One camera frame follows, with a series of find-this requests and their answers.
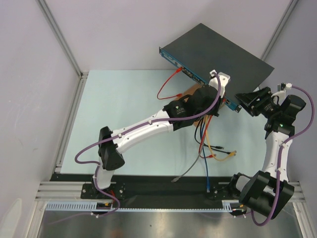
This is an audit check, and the red ethernet cable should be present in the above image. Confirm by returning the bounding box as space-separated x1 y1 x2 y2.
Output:
157 67 184 100

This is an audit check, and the orange ethernet cable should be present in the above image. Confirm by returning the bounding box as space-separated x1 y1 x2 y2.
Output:
198 115 217 159

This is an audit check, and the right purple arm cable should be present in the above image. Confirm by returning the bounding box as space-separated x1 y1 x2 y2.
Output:
232 85 315 227

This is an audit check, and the yellow ethernet cable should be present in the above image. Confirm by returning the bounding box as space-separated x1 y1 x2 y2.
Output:
207 116 238 162

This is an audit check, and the wooden base board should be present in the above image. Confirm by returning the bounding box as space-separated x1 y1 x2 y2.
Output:
174 84 225 127

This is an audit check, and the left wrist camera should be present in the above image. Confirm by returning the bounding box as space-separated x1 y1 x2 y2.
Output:
209 70 231 98

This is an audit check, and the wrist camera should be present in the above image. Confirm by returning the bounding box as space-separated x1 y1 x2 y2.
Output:
271 83 292 101
209 70 231 98

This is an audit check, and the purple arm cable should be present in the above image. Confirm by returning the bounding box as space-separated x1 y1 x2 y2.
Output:
232 85 315 227
47 71 222 225

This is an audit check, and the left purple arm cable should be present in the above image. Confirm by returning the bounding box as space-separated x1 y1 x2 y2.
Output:
47 71 222 225

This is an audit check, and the grey ethernet cable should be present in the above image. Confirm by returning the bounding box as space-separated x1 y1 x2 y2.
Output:
171 119 206 183

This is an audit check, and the blue ethernet cable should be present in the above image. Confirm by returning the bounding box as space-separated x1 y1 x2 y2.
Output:
200 116 211 193

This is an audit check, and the black network switch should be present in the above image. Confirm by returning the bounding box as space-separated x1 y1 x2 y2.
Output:
159 23 274 112

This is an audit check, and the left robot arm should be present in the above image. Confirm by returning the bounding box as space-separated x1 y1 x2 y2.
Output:
91 85 225 198

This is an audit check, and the white slotted cable duct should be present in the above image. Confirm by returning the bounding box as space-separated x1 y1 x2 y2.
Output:
45 200 247 212

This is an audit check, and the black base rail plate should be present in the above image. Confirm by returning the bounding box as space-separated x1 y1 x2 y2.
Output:
49 173 273 209

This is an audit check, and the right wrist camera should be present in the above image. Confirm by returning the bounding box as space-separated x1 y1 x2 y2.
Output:
271 83 292 101

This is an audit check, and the black ethernet cable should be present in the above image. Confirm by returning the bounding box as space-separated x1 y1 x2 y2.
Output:
194 121 225 150
202 119 238 156

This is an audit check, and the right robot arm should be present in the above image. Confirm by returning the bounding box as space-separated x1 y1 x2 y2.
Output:
228 83 306 225

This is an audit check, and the aluminium frame profile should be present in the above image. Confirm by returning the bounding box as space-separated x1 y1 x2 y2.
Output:
35 72 89 201

